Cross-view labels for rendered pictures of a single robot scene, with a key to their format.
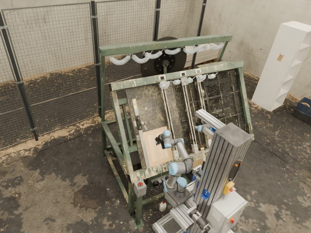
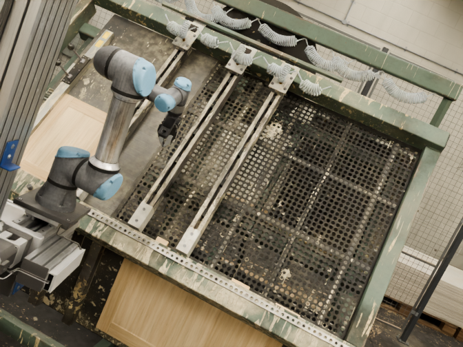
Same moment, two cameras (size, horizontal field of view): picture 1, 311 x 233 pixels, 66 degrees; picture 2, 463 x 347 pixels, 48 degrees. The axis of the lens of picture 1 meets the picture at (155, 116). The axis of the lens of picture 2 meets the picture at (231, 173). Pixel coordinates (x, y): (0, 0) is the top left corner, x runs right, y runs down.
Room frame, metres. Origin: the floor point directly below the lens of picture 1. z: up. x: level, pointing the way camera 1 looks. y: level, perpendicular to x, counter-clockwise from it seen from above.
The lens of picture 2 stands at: (1.00, -2.39, 1.79)
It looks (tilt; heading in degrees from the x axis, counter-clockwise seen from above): 11 degrees down; 41
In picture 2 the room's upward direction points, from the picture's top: 24 degrees clockwise
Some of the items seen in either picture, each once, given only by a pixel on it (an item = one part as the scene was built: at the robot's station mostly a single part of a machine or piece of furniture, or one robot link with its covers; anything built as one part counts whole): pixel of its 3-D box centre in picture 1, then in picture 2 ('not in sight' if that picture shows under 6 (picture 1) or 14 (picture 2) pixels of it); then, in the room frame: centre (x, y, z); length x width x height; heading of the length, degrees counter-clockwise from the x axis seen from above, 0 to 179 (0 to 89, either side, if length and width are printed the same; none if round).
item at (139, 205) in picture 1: (138, 209); not in sight; (1.85, 0.10, 0.38); 0.06 x 0.06 x 0.75; 30
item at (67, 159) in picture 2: not in sight; (71, 164); (2.03, -0.75, 1.20); 0.13 x 0.12 x 0.14; 118
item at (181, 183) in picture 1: (181, 184); not in sight; (1.70, -0.36, 1.20); 0.13 x 0.12 x 0.14; 106
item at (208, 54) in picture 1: (182, 55); (450, 298); (7.56, -0.68, 0.28); 2.45 x 1.03 x 0.56; 131
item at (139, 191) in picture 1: (139, 188); not in sight; (1.85, 0.10, 0.84); 0.12 x 0.12 x 0.18; 30
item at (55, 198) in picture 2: not in sight; (59, 191); (2.03, -0.74, 1.09); 0.15 x 0.15 x 0.10
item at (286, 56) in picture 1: (281, 68); not in sight; (5.57, -2.95, 1.03); 0.61 x 0.58 x 2.05; 131
